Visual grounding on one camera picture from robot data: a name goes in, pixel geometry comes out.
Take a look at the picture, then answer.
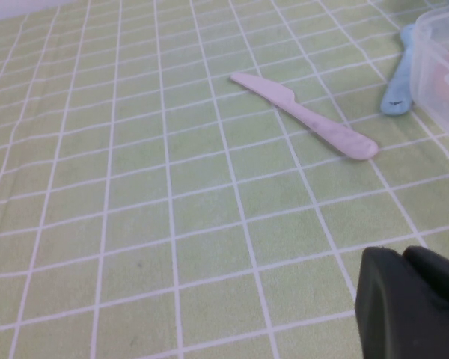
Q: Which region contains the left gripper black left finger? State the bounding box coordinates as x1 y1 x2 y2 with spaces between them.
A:
354 246 449 359

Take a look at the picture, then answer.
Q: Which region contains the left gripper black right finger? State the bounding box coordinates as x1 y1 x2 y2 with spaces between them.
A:
402 245 449 322

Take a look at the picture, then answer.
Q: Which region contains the clear plastic egg box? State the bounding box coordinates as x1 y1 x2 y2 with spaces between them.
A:
409 5 449 149

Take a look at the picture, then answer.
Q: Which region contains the light blue plastic fork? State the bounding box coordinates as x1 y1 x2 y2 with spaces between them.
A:
380 24 416 117

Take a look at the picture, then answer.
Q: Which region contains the pink plastic knife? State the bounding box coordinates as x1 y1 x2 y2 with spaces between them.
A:
230 73 379 162

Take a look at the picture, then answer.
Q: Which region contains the green checkered tablecloth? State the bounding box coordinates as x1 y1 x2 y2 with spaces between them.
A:
0 0 449 359

